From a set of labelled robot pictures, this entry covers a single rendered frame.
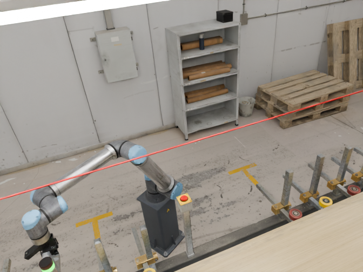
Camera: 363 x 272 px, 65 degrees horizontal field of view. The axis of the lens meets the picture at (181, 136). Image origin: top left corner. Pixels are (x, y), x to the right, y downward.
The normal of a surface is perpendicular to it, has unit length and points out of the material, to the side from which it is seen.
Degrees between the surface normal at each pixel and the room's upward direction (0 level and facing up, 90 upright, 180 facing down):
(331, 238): 0
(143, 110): 90
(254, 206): 0
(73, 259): 0
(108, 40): 90
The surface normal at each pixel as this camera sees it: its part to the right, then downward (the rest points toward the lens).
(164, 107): 0.36, 0.48
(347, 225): -0.08, -0.83
